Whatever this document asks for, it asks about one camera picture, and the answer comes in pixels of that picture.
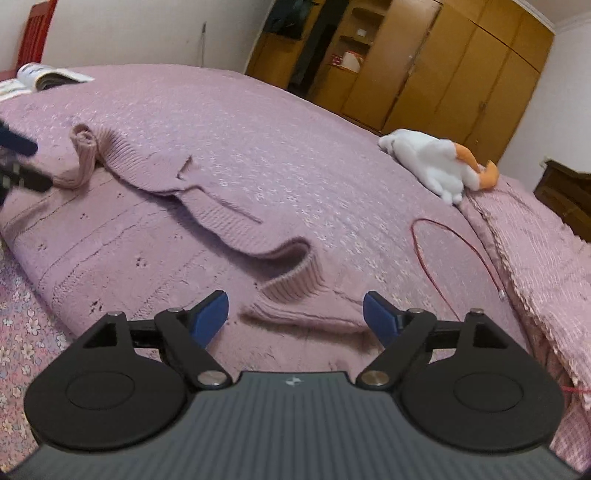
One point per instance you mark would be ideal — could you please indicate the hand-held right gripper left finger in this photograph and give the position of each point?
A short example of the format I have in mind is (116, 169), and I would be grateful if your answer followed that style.
(210, 318)

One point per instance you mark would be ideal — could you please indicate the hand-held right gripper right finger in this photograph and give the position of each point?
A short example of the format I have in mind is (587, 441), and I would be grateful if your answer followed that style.
(381, 318)

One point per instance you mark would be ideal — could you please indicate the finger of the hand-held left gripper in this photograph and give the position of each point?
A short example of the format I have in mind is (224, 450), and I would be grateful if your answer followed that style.
(18, 141)
(27, 179)

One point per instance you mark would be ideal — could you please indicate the purple knit cardigan sweater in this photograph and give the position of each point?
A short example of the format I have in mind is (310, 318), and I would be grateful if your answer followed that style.
(138, 240)

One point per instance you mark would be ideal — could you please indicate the dark hanging clothes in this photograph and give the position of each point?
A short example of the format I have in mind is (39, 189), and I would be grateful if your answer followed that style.
(288, 16)

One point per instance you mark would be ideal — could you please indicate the open magazine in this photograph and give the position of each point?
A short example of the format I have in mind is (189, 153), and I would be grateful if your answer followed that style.
(46, 76)

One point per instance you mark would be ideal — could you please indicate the red wooden chair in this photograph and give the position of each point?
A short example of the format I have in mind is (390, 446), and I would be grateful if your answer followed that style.
(37, 32)

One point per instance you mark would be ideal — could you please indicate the white and orange plush toy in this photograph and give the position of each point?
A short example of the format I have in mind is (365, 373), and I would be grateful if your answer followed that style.
(429, 161)

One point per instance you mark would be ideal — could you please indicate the pink checkered quilt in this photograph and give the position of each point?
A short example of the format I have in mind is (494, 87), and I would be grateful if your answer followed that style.
(545, 258)

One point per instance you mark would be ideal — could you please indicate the purple bedspread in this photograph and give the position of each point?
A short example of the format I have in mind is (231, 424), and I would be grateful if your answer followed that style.
(277, 138)

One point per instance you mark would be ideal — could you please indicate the thin metal stick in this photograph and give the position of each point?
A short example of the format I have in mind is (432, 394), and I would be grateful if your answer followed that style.
(202, 46)

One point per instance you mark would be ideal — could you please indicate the dark wooden headboard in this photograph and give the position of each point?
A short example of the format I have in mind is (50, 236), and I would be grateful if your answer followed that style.
(565, 194)

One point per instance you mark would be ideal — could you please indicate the wooden wardrobe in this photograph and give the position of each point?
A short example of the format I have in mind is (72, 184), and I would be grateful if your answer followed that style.
(438, 69)

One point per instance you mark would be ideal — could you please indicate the white box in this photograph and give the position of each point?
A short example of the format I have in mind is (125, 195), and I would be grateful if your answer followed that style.
(351, 62)

